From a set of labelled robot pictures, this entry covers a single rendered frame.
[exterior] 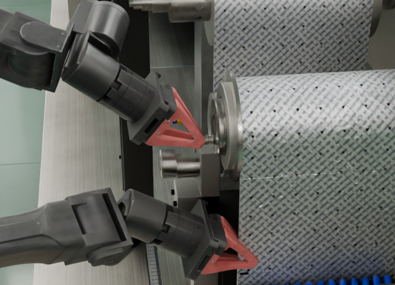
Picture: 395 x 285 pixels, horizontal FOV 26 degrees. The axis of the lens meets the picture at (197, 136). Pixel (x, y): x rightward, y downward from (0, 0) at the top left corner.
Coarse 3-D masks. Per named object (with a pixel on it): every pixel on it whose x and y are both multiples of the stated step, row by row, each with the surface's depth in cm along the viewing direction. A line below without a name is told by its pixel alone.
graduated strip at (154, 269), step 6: (150, 246) 148; (150, 252) 146; (156, 252) 146; (150, 258) 145; (156, 258) 145; (150, 264) 143; (156, 264) 143; (150, 270) 142; (156, 270) 142; (150, 276) 141; (156, 276) 141; (150, 282) 139; (156, 282) 139; (162, 282) 139
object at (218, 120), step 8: (216, 104) 110; (216, 112) 109; (224, 112) 109; (216, 120) 110; (224, 120) 109; (216, 128) 110; (224, 128) 109; (216, 136) 110; (224, 136) 109; (216, 144) 111; (224, 144) 109; (216, 152) 111; (224, 152) 111
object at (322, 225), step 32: (256, 192) 110; (288, 192) 111; (320, 192) 112; (352, 192) 112; (384, 192) 113; (256, 224) 113; (288, 224) 113; (320, 224) 114; (352, 224) 115; (384, 224) 115; (256, 256) 115; (288, 256) 116; (320, 256) 117; (352, 256) 117; (384, 256) 118
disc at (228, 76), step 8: (232, 72) 109; (224, 80) 115; (232, 80) 108; (232, 88) 108; (240, 112) 105; (240, 120) 105; (240, 128) 105; (240, 136) 105; (240, 144) 105; (240, 152) 106; (240, 160) 107; (240, 168) 107; (232, 176) 112
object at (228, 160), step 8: (224, 88) 109; (224, 96) 109; (232, 96) 108; (224, 104) 109; (232, 104) 107; (232, 112) 107; (232, 120) 107; (232, 128) 107; (232, 136) 107; (232, 144) 107; (232, 152) 108; (224, 160) 112; (232, 160) 109; (224, 168) 113; (232, 168) 111
